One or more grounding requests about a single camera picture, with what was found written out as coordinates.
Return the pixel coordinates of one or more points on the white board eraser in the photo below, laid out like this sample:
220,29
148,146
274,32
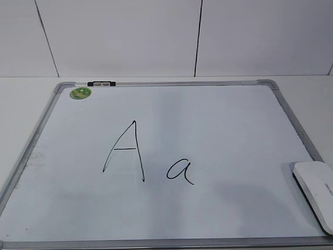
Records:
315,180

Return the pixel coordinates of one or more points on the green round magnet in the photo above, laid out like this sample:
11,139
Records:
80,93

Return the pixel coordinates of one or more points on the white board with grey frame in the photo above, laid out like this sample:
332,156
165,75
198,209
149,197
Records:
163,165

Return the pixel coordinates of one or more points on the black hanging clip on frame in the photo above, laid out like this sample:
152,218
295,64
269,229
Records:
101,83

